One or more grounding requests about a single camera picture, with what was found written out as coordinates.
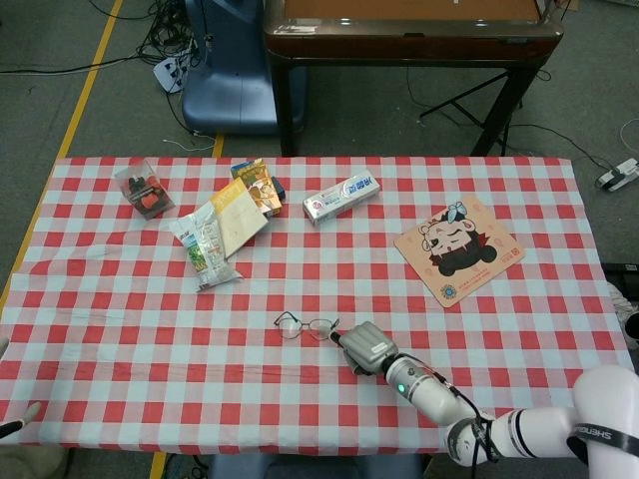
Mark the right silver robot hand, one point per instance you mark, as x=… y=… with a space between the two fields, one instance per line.
x=367 y=344

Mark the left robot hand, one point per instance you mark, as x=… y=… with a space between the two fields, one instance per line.
x=22 y=420

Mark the thin black metal eyeglasses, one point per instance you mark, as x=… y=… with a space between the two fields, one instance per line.
x=288 y=327

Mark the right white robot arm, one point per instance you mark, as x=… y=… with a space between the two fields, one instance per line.
x=429 y=394

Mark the red white checkered tablecloth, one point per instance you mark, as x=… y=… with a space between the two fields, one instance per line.
x=299 y=279

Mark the cartoon girl mouse pad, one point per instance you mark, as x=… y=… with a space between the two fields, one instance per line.
x=459 y=249

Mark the grey robot torso base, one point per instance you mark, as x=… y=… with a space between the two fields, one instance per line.
x=314 y=469

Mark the white toothpaste box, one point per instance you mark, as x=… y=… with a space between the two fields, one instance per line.
x=339 y=199

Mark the yellow white paperback book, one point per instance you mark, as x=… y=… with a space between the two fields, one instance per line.
x=239 y=219

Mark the clear white snack bag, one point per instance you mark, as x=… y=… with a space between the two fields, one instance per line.
x=204 y=249

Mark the orange blue cardboard box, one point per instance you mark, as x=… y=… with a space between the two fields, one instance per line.
x=259 y=189

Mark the clear plastic toy box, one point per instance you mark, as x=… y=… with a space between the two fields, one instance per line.
x=145 y=194

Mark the blue machine base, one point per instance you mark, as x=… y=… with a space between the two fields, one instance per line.
x=224 y=90

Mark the brown mahjong table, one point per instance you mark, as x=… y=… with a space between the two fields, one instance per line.
x=399 y=45

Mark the white power strip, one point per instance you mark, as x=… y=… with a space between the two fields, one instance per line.
x=619 y=174
x=169 y=72

